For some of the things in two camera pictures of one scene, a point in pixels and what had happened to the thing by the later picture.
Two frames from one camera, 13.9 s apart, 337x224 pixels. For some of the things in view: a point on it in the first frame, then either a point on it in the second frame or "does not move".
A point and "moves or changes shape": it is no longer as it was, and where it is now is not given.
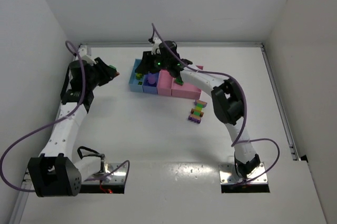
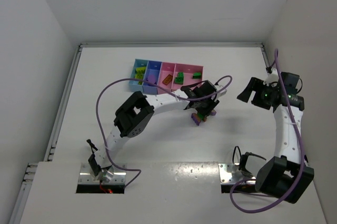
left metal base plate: [118, 176] does not move
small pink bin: [164, 83] does not move
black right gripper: [147, 59] to [256, 92]
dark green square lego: [178, 81] does not move
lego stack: [196, 113] moves or changes shape
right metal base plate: [228, 174] does not move
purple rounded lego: [151, 78] does not move
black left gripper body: [102, 69] to [204, 108]
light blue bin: [135, 85] does not move
